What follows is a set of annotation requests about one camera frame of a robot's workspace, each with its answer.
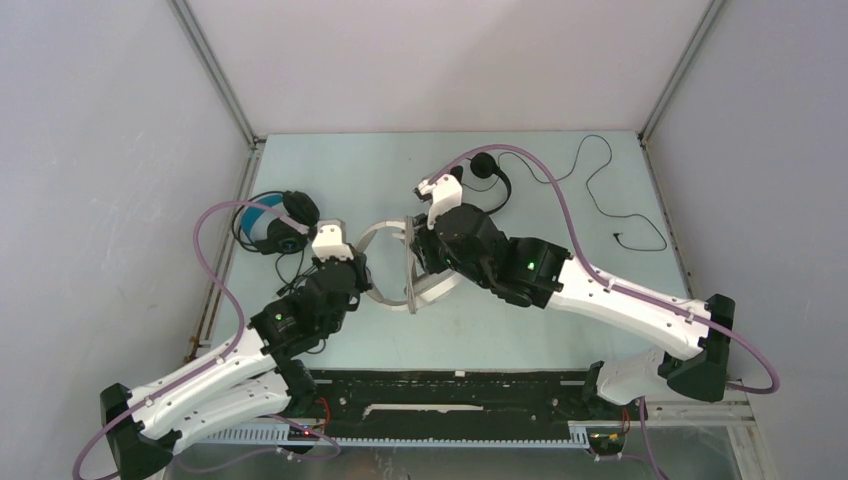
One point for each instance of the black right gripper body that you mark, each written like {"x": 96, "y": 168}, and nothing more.
{"x": 435, "y": 257}

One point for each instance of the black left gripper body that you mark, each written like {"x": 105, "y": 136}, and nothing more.
{"x": 358, "y": 285}

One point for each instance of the white gaming headset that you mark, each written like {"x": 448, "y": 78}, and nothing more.
{"x": 400, "y": 285}

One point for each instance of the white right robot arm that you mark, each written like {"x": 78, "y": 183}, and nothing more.
{"x": 690, "y": 349}

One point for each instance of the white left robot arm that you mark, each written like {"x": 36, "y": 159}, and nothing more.
{"x": 256, "y": 372}

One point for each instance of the small black on-ear headphones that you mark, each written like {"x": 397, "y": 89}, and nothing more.
{"x": 483, "y": 165}

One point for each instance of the black and blue headset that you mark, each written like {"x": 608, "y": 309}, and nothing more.
{"x": 260, "y": 231}

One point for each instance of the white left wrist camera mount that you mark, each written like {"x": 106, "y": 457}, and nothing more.
{"x": 330, "y": 241}

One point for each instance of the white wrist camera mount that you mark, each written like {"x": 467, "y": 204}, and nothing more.
{"x": 444, "y": 194}
{"x": 330, "y": 241}

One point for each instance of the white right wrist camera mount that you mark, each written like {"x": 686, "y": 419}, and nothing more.
{"x": 444, "y": 194}

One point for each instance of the aluminium frame post left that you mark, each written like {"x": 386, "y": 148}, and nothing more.
{"x": 197, "y": 39}

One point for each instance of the aluminium frame post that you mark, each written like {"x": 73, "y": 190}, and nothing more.
{"x": 686, "y": 61}
{"x": 197, "y": 39}

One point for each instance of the aluminium frame post right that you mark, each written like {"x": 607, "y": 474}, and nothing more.
{"x": 686, "y": 61}

